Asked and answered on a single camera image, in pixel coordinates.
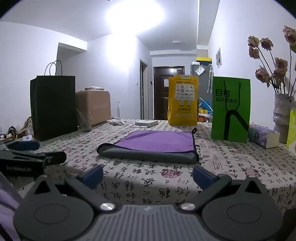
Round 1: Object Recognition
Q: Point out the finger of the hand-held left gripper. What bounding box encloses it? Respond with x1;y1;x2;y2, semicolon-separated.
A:
3;140;40;152
43;151;67;167

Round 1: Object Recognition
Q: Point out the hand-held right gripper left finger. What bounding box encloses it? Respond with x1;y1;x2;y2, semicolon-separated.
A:
32;165;116;212

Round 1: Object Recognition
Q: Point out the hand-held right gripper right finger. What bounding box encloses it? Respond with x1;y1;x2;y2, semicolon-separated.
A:
180;165;264;211

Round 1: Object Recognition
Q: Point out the purple and grey towel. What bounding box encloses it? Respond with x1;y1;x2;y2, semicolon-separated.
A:
97;130;200;164

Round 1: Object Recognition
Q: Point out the pile of floor clutter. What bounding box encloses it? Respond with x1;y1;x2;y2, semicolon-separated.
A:
0;115;35;142

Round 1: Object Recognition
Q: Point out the calligraphy printed tablecloth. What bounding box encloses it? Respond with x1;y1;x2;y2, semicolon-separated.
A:
22;119;296;217

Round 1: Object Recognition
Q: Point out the clear plastic container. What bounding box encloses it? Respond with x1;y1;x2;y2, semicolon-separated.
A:
76;108;93;132

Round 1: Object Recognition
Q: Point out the person's purple clothing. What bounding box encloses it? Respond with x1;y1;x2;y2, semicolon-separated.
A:
0;171;24;241

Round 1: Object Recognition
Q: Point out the black paper bag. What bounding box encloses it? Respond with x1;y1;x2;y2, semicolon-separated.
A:
30;60;78;142

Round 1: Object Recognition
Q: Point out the brown suitcase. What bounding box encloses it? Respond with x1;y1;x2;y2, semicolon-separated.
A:
75;87;111;127

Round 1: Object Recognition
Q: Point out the purple tissue box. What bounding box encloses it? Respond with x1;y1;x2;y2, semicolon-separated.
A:
248;125;280;149

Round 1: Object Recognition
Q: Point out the flat white box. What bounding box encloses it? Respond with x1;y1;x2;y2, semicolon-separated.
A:
134;120;159;128

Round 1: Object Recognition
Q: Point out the green paper bag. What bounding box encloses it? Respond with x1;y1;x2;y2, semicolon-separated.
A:
211;76;251;143

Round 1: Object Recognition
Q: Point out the yellow plastic bag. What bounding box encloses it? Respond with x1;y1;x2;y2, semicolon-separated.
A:
167;74;199;126

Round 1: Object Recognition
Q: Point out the dark wooden door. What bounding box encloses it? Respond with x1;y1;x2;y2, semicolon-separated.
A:
153;66;185;121

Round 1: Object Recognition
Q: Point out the grey cabinet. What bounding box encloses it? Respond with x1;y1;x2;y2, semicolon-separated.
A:
190;61;213;112

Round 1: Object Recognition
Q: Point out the yellow-green package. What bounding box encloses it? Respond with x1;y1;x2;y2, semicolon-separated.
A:
286;110;296;154

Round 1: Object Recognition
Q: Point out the silver wrapped vase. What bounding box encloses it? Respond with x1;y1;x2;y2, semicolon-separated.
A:
273;93;295;144

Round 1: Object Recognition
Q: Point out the dried rose bouquet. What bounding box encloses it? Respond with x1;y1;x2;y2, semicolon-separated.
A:
247;25;296;95

